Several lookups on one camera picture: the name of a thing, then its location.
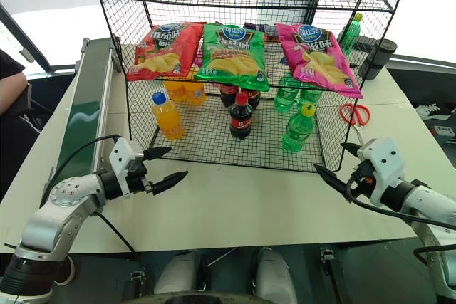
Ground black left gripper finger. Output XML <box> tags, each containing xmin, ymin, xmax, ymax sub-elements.
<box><xmin>150</xmin><ymin>171</ymin><xmax>189</xmax><ymax>196</ymax></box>
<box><xmin>142</xmin><ymin>146</ymin><xmax>173</xmax><ymax>162</ymax></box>

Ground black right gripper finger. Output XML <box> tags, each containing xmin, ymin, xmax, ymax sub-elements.
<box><xmin>340</xmin><ymin>142</ymin><xmax>363</xmax><ymax>157</ymax></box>
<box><xmin>313</xmin><ymin>164</ymin><xmax>353</xmax><ymax>197</ymax></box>

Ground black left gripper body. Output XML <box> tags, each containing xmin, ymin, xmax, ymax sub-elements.
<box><xmin>125</xmin><ymin>156</ymin><xmax>155</xmax><ymax>195</ymax></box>

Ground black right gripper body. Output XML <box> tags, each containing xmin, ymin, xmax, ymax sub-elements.
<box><xmin>347</xmin><ymin>159</ymin><xmax>375</xmax><ymax>195</ymax></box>

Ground green conveyor belt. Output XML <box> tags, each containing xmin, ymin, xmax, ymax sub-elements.
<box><xmin>40</xmin><ymin>37</ymin><xmax>124</xmax><ymax>209</ymax></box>

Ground orange soda bottle blue cap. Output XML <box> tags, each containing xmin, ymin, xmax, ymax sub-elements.
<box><xmin>150</xmin><ymin>91</ymin><xmax>187</xmax><ymax>140</ymax></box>

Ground green soda bottle yellow cap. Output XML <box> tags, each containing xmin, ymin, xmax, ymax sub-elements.
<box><xmin>281</xmin><ymin>103</ymin><xmax>317</xmax><ymax>154</ymax></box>
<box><xmin>339</xmin><ymin>12</ymin><xmax>365</xmax><ymax>58</ymax></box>

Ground black and white sneaker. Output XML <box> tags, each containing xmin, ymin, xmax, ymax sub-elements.
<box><xmin>414</xmin><ymin>102</ymin><xmax>456</xmax><ymax>122</ymax></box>

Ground white left robot leg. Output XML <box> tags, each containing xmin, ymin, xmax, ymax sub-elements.
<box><xmin>154</xmin><ymin>249</ymin><xmax>203</xmax><ymax>296</ymax></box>

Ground white robot leg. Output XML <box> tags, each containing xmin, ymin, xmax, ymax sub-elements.
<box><xmin>254</xmin><ymin>246</ymin><xmax>299</xmax><ymax>304</ymax></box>
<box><xmin>154</xmin><ymin>249</ymin><xmax>203</xmax><ymax>296</ymax></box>

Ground cola bottle red cap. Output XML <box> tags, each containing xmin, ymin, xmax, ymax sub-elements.
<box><xmin>228</xmin><ymin>91</ymin><xmax>255</xmax><ymax>140</ymax></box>

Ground black cylindrical container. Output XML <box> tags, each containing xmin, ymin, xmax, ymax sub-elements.
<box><xmin>357</xmin><ymin>38</ymin><xmax>398</xmax><ymax>81</ymax></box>

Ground pink potato chips bag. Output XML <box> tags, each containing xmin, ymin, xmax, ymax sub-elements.
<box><xmin>275</xmin><ymin>23</ymin><xmax>364</xmax><ymax>100</ymax></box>

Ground red potato chips bag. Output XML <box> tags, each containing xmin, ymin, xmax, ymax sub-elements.
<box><xmin>125</xmin><ymin>22</ymin><xmax>208</xmax><ymax>83</ymax></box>

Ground white right robot leg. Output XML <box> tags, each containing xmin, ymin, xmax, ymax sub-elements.
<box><xmin>254</xmin><ymin>246</ymin><xmax>299</xmax><ymax>304</ymax></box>

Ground green potato chips bag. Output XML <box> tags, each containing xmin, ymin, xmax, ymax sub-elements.
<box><xmin>193</xmin><ymin>23</ymin><xmax>271</xmax><ymax>93</ymax></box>

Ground purple snack packet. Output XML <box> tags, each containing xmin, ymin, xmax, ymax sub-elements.
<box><xmin>244</xmin><ymin>22</ymin><xmax>283</xmax><ymax>38</ymax></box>

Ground person in black shirt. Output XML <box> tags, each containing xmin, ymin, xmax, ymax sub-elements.
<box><xmin>0</xmin><ymin>48</ymin><xmax>33</xmax><ymax>116</ymax></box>

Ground grey metal bar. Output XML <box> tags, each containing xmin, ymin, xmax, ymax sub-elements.
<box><xmin>0</xmin><ymin>2</ymin><xmax>55</xmax><ymax>74</ymax></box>

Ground red handled scissors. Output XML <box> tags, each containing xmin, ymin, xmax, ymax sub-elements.
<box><xmin>338</xmin><ymin>102</ymin><xmax>372</xmax><ymax>148</ymax></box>

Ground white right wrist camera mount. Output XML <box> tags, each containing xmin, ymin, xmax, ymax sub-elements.
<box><xmin>356</xmin><ymin>136</ymin><xmax>408</xmax><ymax>206</ymax></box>

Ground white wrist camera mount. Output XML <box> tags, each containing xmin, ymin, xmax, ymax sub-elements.
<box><xmin>356</xmin><ymin>136</ymin><xmax>408</xmax><ymax>206</ymax></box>
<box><xmin>108</xmin><ymin>137</ymin><xmax>145</xmax><ymax>199</ymax></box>

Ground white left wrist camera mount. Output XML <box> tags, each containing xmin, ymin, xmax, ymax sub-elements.
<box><xmin>108</xmin><ymin>137</ymin><xmax>145</xmax><ymax>199</ymax></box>

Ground thin black cable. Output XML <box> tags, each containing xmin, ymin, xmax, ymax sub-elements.
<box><xmin>93</xmin><ymin>211</ymin><xmax>152</xmax><ymax>285</ymax></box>

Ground black wire rack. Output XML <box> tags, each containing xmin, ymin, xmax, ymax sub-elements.
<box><xmin>88</xmin><ymin>0</ymin><xmax>413</xmax><ymax>174</ymax></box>

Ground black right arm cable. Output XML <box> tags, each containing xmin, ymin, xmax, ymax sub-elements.
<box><xmin>343</xmin><ymin>178</ymin><xmax>456</xmax><ymax>231</ymax></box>

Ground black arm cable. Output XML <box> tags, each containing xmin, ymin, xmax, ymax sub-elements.
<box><xmin>343</xmin><ymin>178</ymin><xmax>456</xmax><ymax>231</ymax></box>
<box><xmin>44</xmin><ymin>134</ymin><xmax>122</xmax><ymax>196</ymax></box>

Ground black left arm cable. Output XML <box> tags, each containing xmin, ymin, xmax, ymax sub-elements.
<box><xmin>44</xmin><ymin>134</ymin><xmax>122</xmax><ymax>196</ymax></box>

